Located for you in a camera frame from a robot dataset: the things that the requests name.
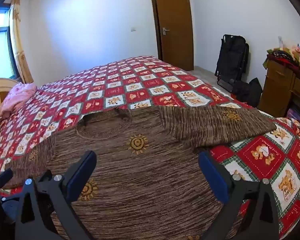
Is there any black bag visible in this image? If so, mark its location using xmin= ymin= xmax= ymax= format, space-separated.
xmin=231 ymin=77 xmax=263 ymax=105

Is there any window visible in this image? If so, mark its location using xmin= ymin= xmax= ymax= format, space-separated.
xmin=0 ymin=4 xmax=19 ymax=79

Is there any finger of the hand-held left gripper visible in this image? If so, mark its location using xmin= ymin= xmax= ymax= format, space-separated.
xmin=0 ymin=169 xmax=13 ymax=189

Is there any yellow patterned curtain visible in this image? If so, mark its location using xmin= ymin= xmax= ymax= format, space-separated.
xmin=10 ymin=0 xmax=34 ymax=84

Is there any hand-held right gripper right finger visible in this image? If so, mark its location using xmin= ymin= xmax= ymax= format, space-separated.
xmin=199 ymin=151 xmax=287 ymax=240

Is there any brown knitted sweater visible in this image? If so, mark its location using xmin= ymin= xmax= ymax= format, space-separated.
xmin=0 ymin=104 xmax=277 ymax=240

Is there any cream wooden headboard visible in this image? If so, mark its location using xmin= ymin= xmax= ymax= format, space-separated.
xmin=0 ymin=78 xmax=18 ymax=119

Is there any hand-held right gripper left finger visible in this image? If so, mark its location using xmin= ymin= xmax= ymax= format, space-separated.
xmin=14 ymin=151 xmax=98 ymax=240

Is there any red checked printed blanket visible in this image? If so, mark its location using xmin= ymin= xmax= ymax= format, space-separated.
xmin=0 ymin=55 xmax=300 ymax=240

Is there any brown wooden dresser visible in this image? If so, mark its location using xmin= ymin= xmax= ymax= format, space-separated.
xmin=259 ymin=59 xmax=300 ymax=118

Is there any brown wooden door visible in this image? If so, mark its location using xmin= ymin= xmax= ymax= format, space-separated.
xmin=149 ymin=0 xmax=197 ymax=72

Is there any pink pillow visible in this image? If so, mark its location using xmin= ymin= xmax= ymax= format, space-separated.
xmin=1 ymin=82 xmax=37 ymax=113

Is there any pile of colourful clothes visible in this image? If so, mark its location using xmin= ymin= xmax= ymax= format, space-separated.
xmin=264 ymin=44 xmax=300 ymax=75

